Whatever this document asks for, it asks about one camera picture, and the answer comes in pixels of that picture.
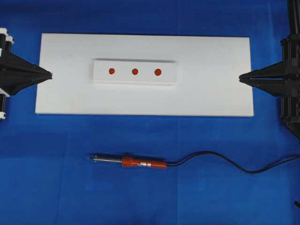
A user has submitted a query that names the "black soldering iron cord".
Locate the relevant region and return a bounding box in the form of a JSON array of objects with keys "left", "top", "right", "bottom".
[{"left": 166, "top": 151, "right": 300, "bottom": 174}]

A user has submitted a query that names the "small white raised plate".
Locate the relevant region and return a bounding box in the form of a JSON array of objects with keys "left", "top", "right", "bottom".
[{"left": 93, "top": 59, "right": 177, "bottom": 85}]

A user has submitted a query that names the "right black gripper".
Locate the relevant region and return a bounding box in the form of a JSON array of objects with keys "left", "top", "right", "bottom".
[{"left": 239, "top": 34, "right": 300, "bottom": 128}]

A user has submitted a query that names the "black aluminium frame post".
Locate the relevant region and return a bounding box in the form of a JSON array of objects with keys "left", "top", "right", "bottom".
[{"left": 287, "top": 0, "right": 300, "bottom": 34}]

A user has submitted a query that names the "red handled soldering iron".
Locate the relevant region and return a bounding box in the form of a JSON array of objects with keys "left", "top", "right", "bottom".
[{"left": 88, "top": 155, "right": 167, "bottom": 169}]

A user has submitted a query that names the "large white board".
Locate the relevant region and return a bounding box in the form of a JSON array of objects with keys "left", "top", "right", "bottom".
[{"left": 35, "top": 33, "right": 254, "bottom": 117}]

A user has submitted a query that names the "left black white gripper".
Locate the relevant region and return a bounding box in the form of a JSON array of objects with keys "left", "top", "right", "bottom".
[{"left": 0, "top": 27, "right": 53, "bottom": 120}]

